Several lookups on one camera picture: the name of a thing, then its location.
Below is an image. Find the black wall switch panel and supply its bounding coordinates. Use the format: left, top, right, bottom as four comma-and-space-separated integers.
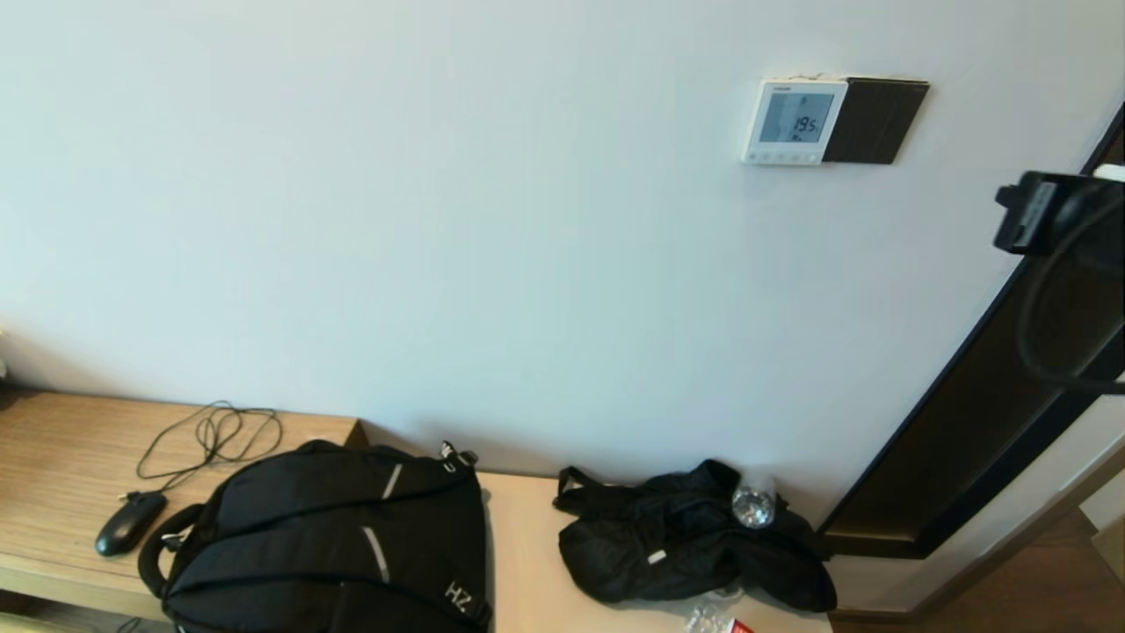
822, 76, 931, 165

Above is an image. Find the crumpled plastic wrapper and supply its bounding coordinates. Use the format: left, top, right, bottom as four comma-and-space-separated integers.
686, 598, 755, 633

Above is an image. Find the clear empty plastic bottle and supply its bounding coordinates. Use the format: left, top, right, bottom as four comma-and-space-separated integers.
731, 479, 776, 530

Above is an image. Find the dark brown door frame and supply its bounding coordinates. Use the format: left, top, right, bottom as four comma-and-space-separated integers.
817, 101, 1125, 561

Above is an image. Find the white wall thermostat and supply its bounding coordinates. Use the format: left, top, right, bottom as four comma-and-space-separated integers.
741, 78, 849, 166

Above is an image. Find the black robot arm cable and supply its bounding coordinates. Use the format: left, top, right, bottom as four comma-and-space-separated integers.
1017, 189, 1125, 395

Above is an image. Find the black crumpled cloth bag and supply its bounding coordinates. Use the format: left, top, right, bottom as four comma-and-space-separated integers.
552, 459, 838, 614

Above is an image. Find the black backpack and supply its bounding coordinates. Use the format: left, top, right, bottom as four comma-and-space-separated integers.
138, 440, 493, 633

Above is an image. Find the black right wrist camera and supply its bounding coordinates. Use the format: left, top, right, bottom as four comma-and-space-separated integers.
993, 171, 1125, 258

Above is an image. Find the black computer mouse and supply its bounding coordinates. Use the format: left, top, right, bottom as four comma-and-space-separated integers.
95, 492, 168, 558

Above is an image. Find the thin black mouse cable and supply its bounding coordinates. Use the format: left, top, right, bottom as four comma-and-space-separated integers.
136, 403, 284, 498

